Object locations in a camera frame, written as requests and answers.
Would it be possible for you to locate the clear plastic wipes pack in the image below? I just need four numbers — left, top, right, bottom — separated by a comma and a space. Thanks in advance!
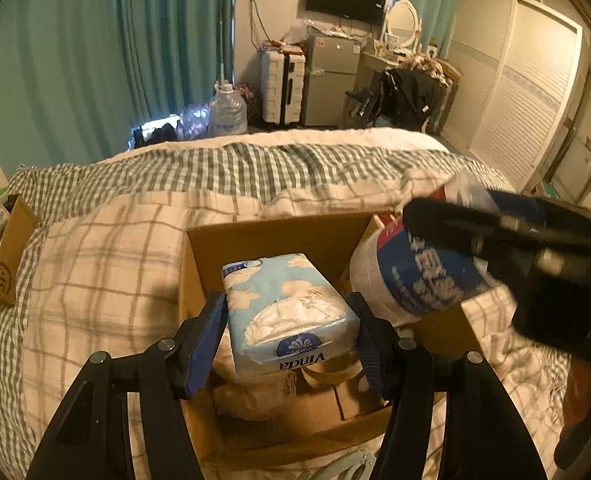
347, 171, 504, 327

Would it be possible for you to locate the blue Vinda tissue pack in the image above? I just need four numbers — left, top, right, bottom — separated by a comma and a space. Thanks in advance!
222, 254, 361, 377

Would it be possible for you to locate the green checkered bed sheet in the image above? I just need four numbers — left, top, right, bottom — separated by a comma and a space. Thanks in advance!
0, 138, 517, 480

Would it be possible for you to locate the pale blue plastic hanger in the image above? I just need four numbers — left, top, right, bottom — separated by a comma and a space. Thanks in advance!
297, 448, 376, 480

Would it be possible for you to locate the chair with black jacket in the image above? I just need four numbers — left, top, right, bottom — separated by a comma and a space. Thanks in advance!
343, 68, 446, 131

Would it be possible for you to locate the large open cardboard box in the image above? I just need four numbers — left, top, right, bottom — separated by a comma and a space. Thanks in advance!
177, 210, 487, 466

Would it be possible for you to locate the beige plaid blanket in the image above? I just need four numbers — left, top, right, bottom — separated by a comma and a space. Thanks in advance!
20, 169, 572, 480

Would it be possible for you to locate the white louvered wardrobe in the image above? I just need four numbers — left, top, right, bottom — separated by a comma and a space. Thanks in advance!
441, 0, 583, 190

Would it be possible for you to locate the white oval vanity mirror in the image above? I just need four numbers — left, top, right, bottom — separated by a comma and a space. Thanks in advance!
384, 0, 421, 50

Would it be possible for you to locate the silver mini fridge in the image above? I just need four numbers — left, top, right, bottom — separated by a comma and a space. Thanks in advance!
301, 34, 361, 127

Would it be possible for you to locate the white hard suitcase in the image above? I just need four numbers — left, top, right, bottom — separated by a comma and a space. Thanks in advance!
260, 46, 306, 126

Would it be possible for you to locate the large clear water jug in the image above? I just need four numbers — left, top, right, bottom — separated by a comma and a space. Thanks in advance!
208, 79, 248, 136

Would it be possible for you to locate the teal window curtain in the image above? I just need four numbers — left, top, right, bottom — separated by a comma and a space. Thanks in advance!
0, 0, 232, 174

